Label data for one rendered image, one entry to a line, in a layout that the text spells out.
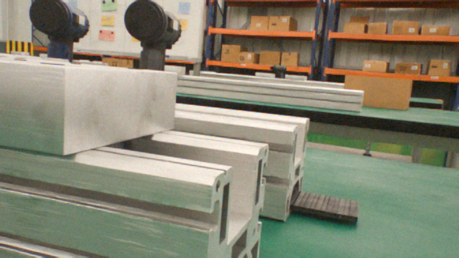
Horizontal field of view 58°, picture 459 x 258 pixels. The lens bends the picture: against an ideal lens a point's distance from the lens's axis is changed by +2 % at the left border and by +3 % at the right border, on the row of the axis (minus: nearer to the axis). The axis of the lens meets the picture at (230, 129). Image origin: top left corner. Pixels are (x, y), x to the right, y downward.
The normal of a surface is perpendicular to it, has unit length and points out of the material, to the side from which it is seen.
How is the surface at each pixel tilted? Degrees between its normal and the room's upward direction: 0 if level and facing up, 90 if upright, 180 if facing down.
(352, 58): 90
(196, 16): 90
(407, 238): 0
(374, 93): 89
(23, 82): 90
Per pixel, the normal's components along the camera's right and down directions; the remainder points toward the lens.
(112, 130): 0.94, 0.12
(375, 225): 0.08, -0.99
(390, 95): -0.44, 0.07
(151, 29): -0.08, 0.14
